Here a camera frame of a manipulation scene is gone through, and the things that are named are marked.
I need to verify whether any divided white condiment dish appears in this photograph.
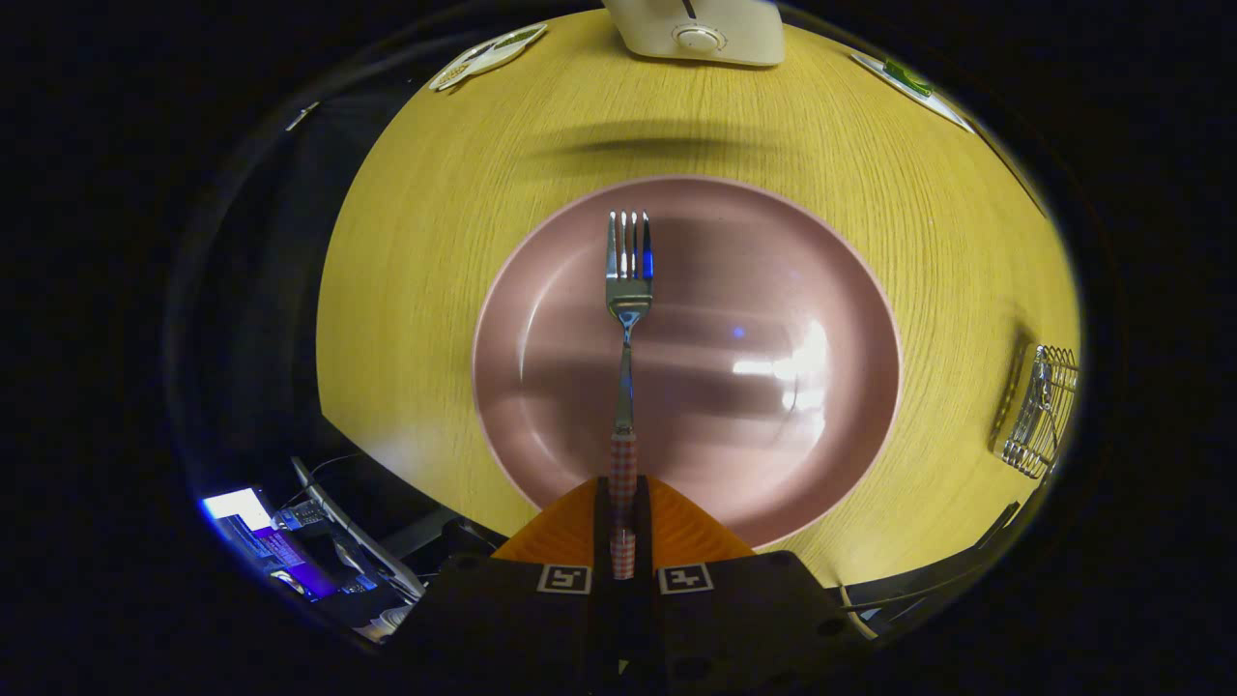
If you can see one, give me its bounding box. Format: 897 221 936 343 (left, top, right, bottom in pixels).
429 23 549 93

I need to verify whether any metal wire basket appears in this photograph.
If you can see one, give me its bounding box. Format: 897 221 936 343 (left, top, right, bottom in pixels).
990 333 1079 480

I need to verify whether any white toaster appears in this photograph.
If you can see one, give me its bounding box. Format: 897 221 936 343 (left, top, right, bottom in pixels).
601 0 786 67

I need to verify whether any white coaster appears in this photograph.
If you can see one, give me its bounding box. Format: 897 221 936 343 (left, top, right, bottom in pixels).
850 51 975 133

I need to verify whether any lit laptop screen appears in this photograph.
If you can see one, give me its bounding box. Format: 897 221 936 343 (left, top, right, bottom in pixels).
201 487 341 602

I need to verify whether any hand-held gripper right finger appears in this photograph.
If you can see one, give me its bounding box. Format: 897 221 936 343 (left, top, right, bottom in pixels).
635 476 873 696

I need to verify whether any fork with checked handle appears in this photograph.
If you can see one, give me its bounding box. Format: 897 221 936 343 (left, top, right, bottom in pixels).
606 211 655 581

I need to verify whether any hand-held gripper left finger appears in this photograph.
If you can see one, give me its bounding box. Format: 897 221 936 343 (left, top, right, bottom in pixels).
387 476 625 696

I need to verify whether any pink plate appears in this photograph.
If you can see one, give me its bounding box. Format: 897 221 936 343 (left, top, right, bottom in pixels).
472 175 903 550

